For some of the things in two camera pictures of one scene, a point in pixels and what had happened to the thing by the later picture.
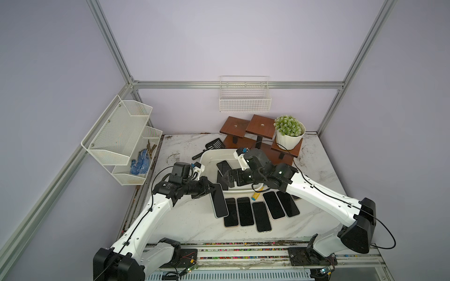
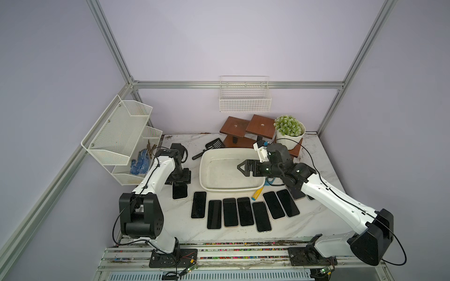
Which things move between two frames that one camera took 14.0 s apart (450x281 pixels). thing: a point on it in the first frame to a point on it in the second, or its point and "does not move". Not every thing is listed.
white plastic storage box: x=208 y=170 does not move
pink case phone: x=245 y=211 does not move
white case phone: x=219 y=202 to x=214 y=220
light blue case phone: x=262 y=219 does not move
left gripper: x=203 y=182 to x=186 y=178
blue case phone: x=274 y=205 does not move
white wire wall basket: x=245 y=94 does not move
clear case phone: x=232 y=219 does not move
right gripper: x=232 y=172 to x=255 y=164
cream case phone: x=224 y=167 to x=198 y=208
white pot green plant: x=289 y=132 does not move
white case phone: x=288 y=204 does not move
